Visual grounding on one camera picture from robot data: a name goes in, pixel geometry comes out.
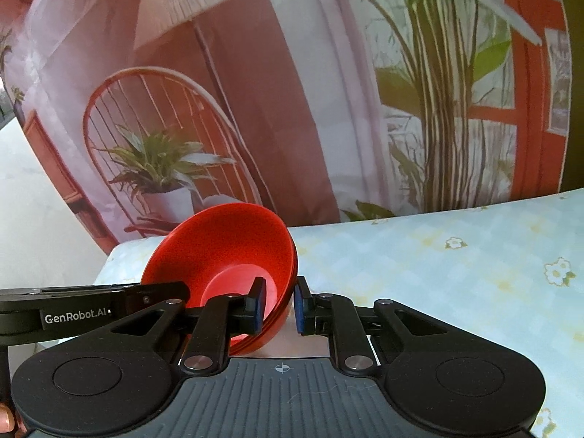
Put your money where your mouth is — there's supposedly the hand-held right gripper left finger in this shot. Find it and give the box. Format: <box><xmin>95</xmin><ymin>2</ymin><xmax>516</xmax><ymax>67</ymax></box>
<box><xmin>109</xmin><ymin>276</ymin><xmax>268</xmax><ymax>375</ymax></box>

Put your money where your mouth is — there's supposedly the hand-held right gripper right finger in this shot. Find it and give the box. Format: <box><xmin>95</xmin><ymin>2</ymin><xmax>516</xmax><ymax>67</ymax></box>
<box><xmin>294</xmin><ymin>276</ymin><xmax>461</xmax><ymax>372</ymax></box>

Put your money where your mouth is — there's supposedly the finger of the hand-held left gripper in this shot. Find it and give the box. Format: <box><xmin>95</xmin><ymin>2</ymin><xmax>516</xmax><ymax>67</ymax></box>
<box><xmin>136</xmin><ymin>281</ymin><xmax>191</xmax><ymax>319</ymax></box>

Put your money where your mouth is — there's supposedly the person's left hand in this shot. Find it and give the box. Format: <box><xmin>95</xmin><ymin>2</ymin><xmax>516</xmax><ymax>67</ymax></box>
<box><xmin>0</xmin><ymin>401</ymin><xmax>19</xmax><ymax>438</ymax></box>

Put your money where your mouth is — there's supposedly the floral tablecloth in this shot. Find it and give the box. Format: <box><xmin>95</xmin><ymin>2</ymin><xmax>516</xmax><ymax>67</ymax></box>
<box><xmin>93</xmin><ymin>192</ymin><xmax>584</xmax><ymax>438</ymax></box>

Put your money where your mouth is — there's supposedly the printed backdrop cloth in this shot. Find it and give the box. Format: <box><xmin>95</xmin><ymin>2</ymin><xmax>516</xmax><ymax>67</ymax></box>
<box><xmin>0</xmin><ymin>0</ymin><xmax>573</xmax><ymax>256</ymax></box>

